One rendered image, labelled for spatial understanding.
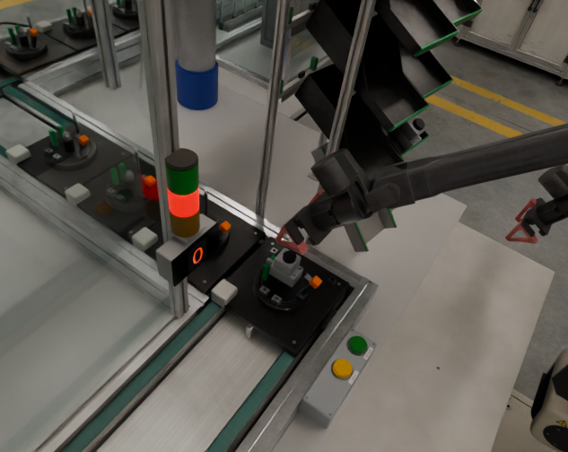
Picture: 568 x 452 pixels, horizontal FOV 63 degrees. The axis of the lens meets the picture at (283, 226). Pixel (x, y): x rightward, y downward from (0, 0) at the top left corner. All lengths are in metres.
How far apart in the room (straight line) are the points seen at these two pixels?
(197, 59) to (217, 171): 0.42
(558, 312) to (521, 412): 0.92
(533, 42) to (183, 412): 4.46
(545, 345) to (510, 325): 1.23
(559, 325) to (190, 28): 2.21
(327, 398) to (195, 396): 0.27
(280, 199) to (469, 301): 0.63
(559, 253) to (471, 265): 1.68
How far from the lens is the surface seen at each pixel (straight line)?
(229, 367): 1.06
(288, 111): 1.87
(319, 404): 1.00
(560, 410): 1.42
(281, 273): 1.03
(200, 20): 1.68
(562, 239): 3.23
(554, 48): 4.92
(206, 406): 1.03
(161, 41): 0.63
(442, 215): 1.59
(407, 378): 1.20
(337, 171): 0.79
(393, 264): 1.38
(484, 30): 5.00
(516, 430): 1.98
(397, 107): 1.03
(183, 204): 0.75
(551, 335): 2.69
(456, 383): 1.24
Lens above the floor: 1.87
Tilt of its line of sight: 47 degrees down
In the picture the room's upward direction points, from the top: 10 degrees clockwise
